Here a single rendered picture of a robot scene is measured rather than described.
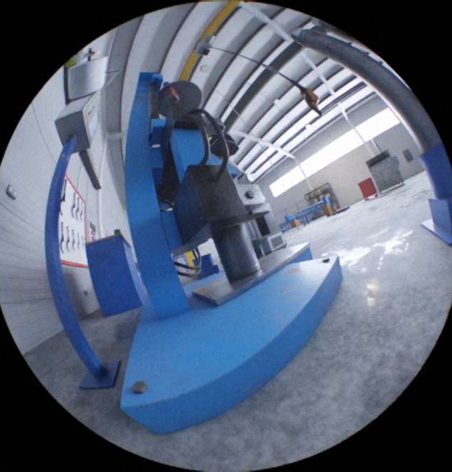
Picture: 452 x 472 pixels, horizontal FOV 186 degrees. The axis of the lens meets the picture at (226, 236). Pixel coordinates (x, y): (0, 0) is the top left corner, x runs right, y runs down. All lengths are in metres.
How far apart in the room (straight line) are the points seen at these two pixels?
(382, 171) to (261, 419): 8.23
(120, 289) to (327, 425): 1.89
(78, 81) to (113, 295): 1.99
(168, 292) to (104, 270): 1.37
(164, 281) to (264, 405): 0.56
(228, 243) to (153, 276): 0.41
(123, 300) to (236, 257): 1.50
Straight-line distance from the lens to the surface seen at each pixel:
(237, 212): 0.43
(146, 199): 0.73
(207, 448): 0.36
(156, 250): 0.64
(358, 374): 0.37
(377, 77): 1.07
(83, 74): 1.17
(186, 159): 0.53
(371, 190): 7.50
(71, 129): 1.05
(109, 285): 1.90
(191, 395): 0.29
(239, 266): 0.75
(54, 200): 0.74
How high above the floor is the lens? 0.32
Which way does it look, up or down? 6 degrees up
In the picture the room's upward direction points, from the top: 20 degrees counter-clockwise
